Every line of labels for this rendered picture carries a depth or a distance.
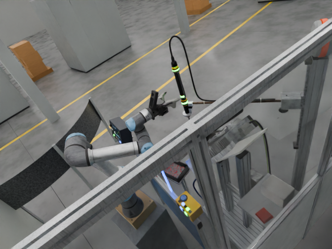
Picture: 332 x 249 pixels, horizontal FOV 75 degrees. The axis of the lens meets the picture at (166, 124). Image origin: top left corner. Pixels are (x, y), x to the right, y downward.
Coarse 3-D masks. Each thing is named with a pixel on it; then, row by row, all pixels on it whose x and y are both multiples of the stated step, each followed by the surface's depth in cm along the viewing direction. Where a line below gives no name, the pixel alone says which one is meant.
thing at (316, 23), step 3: (324, 18) 92; (327, 18) 91; (315, 21) 94; (318, 21) 92; (321, 21) 91; (324, 21) 90; (312, 24) 97; (315, 24) 92; (318, 24) 90; (321, 24) 90; (312, 27) 96; (315, 27) 91; (312, 30) 96
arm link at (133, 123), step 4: (140, 112) 128; (136, 116) 127; (140, 116) 126; (128, 120) 126; (132, 120) 125; (136, 120) 125; (140, 120) 126; (144, 120) 127; (128, 124) 124; (132, 124) 124; (136, 124) 125; (140, 124) 127; (128, 128) 128; (132, 128) 125; (136, 128) 127; (140, 128) 128
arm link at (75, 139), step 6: (66, 138) 126; (72, 138) 122; (78, 138) 123; (84, 138) 128; (66, 144) 120; (72, 144) 117; (78, 144) 118; (84, 144) 123; (90, 144) 129; (102, 162) 134; (108, 162) 138; (96, 168) 136; (102, 168) 135; (108, 168) 137; (114, 168) 141; (120, 168) 146; (108, 174) 140
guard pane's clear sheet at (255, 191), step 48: (288, 96) 70; (240, 144) 65; (288, 144) 88; (144, 192) 49; (192, 192) 61; (240, 192) 80; (288, 192) 115; (96, 240) 47; (144, 240) 57; (192, 240) 73; (240, 240) 102
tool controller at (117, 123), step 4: (112, 120) 211; (116, 120) 210; (120, 120) 210; (112, 124) 207; (116, 124) 203; (120, 124) 202; (124, 124) 202; (112, 128) 213; (116, 128) 200; (120, 128) 196; (124, 128) 196; (112, 132) 218; (116, 132) 204; (120, 132) 195; (124, 132) 197; (128, 132) 200; (120, 136) 198; (124, 136) 199; (128, 136) 202; (132, 136) 209; (120, 140) 203; (124, 140) 201; (128, 140) 204; (132, 140) 206
